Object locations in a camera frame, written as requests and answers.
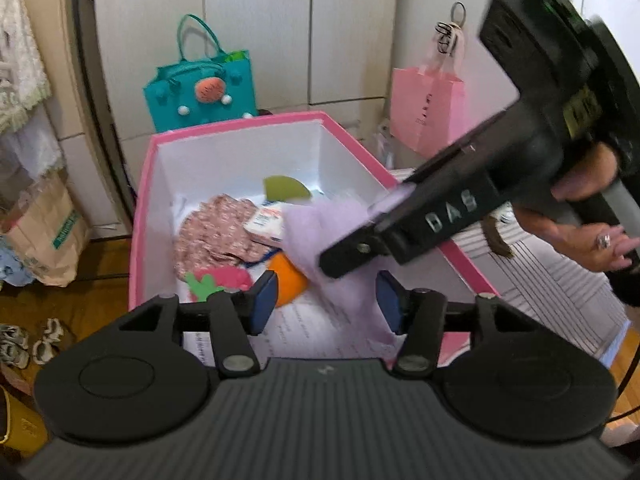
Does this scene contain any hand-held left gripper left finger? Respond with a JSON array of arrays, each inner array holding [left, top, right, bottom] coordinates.
[[117, 269, 279, 379]]

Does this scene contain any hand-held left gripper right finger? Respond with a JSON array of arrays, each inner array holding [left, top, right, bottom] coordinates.
[[375, 269, 538, 378]]

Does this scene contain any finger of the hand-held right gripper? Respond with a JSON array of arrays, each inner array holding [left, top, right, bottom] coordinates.
[[318, 141, 502, 279]]

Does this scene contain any orange felt piece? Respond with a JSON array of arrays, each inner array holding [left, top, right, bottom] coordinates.
[[267, 252, 312, 308]]

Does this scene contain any red felt strawberry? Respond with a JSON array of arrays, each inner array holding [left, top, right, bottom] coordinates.
[[182, 265, 254, 304]]

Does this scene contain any white printed packet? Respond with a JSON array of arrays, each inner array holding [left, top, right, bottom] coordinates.
[[244, 199, 287, 248]]

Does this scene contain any purple plush cloth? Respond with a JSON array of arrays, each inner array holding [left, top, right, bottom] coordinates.
[[281, 184, 417, 347]]

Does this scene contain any floral brown cloth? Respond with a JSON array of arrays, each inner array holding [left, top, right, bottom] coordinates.
[[172, 195, 282, 282]]

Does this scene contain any green felt piece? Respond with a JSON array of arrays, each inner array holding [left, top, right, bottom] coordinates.
[[263, 175, 314, 204]]

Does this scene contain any pink cardboard box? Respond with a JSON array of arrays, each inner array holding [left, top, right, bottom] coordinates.
[[127, 110, 502, 366]]

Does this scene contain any brown soft toy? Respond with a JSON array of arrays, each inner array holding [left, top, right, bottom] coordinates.
[[481, 214, 517, 262]]

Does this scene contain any person's right hand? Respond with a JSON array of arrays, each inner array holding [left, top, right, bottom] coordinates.
[[514, 141, 640, 274]]

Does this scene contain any pink paper bag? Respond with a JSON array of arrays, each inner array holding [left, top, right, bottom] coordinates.
[[389, 35, 469, 159]]

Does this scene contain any striped pink bed sheet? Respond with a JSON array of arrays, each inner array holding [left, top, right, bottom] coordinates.
[[389, 166, 632, 372]]

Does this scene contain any teal felt bag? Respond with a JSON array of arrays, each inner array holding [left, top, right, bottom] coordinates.
[[143, 13, 259, 134]]

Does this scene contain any brown paper bag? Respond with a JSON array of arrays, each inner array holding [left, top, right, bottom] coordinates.
[[0, 172, 92, 289]]

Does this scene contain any light blue cloth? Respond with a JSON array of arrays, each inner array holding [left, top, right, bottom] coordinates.
[[0, 236, 32, 287]]

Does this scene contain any beige wardrobe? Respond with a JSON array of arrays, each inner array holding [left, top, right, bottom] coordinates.
[[91, 0, 402, 233]]

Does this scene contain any white lace cloth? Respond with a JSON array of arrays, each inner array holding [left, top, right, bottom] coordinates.
[[0, 105, 67, 198]]

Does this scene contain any white fringed towel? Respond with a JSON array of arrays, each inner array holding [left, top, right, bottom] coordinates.
[[0, 0, 52, 132]]

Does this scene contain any black cable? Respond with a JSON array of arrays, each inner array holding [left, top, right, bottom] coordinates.
[[606, 327, 640, 423]]

